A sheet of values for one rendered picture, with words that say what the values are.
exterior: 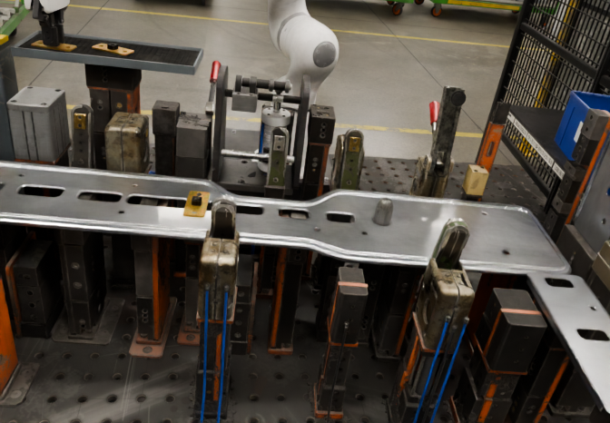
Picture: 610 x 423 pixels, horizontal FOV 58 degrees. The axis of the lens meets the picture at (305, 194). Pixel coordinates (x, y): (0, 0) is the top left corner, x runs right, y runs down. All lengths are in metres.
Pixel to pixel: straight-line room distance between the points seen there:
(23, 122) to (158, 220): 0.34
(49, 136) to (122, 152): 0.14
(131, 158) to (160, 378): 0.42
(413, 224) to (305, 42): 0.56
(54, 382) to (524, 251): 0.87
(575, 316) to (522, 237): 0.21
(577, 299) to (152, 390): 0.75
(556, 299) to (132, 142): 0.80
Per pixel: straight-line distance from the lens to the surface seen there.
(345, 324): 0.90
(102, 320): 1.23
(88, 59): 1.25
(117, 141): 1.13
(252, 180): 1.18
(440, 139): 1.15
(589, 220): 1.18
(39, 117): 1.16
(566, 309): 0.97
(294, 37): 1.42
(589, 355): 0.91
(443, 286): 0.84
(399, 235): 1.01
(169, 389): 1.10
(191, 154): 1.15
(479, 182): 1.17
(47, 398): 1.12
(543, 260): 1.07
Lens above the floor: 1.54
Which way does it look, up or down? 30 degrees down
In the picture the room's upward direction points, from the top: 8 degrees clockwise
